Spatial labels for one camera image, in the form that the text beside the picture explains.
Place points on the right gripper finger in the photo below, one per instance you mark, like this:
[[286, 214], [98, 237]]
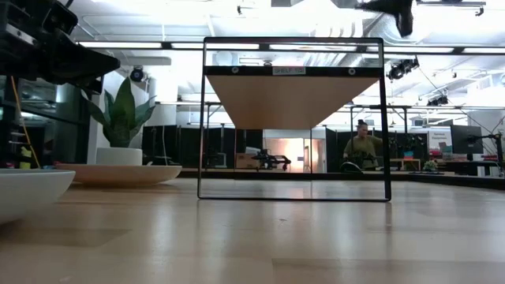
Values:
[[405, 21], [382, 4]]

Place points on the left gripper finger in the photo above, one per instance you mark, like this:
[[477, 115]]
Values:
[[79, 64], [94, 85]]

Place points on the off-white round plate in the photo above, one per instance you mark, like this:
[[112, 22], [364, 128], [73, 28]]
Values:
[[118, 175]]

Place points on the white bowl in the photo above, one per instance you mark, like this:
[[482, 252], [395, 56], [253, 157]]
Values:
[[27, 189]]

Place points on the green snake plant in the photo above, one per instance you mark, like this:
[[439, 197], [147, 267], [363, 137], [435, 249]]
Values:
[[122, 114]]

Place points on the black ceiling spotlight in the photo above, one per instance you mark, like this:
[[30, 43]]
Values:
[[137, 74], [438, 100], [400, 69]]

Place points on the white plant pot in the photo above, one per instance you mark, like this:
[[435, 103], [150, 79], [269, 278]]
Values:
[[118, 156]]

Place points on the black computer monitor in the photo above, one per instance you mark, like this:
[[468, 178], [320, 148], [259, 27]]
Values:
[[466, 139]]

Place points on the person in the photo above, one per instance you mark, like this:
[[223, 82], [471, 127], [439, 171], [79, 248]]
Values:
[[363, 148]]

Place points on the cardboard box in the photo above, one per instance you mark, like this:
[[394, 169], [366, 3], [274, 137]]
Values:
[[245, 161]]

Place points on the black wheeled robot cart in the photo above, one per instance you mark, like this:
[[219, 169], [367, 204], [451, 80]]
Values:
[[272, 161]]

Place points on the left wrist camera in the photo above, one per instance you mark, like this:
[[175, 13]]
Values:
[[16, 34]]

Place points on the wooden shelf black metal frame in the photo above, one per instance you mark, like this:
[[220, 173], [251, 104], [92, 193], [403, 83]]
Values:
[[290, 100]]

